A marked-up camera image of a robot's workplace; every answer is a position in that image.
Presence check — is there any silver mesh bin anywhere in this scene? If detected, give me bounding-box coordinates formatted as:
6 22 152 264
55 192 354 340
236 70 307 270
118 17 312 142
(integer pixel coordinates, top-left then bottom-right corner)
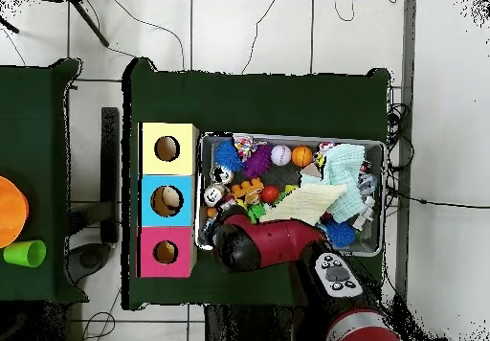
194 132 386 258

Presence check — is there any blue fuzzy ball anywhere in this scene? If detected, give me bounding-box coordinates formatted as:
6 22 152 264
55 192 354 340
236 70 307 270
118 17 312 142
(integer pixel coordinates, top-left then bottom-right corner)
212 139 244 173

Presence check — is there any black floor cable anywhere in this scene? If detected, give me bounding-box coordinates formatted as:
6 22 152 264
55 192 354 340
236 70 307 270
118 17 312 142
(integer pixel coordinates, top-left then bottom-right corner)
386 187 490 210

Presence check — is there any orange bowl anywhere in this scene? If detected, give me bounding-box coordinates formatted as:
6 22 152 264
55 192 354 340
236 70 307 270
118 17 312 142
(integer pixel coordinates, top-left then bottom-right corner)
0 175 30 249

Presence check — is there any dark green tablecloth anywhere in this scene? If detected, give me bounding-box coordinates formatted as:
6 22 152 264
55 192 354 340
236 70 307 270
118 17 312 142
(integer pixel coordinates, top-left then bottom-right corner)
122 57 391 315
0 57 89 305

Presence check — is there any cream waffle cloth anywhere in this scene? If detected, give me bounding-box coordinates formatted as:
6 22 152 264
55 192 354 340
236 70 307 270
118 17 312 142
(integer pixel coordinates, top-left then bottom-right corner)
259 182 347 226

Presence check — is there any orange toy brick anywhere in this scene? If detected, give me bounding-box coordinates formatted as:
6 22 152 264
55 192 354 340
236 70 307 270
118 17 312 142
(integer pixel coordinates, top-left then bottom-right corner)
230 177 265 199

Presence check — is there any green plastic cup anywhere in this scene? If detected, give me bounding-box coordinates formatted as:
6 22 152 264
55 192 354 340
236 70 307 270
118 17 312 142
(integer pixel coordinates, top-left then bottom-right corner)
3 239 47 268

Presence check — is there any white toy baseball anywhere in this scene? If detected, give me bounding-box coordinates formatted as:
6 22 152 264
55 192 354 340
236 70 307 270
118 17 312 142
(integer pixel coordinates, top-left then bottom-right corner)
270 144 293 167

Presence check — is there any green fuzzy toy with eyes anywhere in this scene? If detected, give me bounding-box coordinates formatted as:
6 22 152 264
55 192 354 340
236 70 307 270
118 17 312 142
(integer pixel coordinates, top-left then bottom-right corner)
247 202 267 223

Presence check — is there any grey floor base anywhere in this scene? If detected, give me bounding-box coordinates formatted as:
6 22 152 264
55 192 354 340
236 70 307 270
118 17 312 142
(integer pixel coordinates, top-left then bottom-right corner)
64 241 113 284

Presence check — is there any mint green waffle cloth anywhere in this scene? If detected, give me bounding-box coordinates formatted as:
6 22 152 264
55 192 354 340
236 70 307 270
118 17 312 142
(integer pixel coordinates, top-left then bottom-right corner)
300 143 367 223

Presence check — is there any wooden three-hole box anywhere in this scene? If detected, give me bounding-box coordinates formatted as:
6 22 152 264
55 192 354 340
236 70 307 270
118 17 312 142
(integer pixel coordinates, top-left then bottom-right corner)
136 122 199 279

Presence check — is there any purple spiky ball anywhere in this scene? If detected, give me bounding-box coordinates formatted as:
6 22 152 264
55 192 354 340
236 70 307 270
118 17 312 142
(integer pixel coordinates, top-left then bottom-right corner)
242 145 274 179

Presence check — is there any red ball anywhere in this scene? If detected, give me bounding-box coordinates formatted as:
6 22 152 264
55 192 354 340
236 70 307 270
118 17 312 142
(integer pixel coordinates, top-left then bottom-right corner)
260 185 281 204

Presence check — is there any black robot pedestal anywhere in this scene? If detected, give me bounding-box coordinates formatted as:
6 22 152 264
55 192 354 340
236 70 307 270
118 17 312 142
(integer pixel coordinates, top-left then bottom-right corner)
204 304 296 341

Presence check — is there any black tripod leg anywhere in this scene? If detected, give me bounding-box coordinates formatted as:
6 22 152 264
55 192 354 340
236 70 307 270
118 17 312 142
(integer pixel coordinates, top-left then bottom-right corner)
0 14 19 34
70 0 110 48

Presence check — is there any orange toy basketball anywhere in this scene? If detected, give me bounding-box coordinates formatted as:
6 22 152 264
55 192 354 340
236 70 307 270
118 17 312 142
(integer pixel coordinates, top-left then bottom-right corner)
291 145 314 169

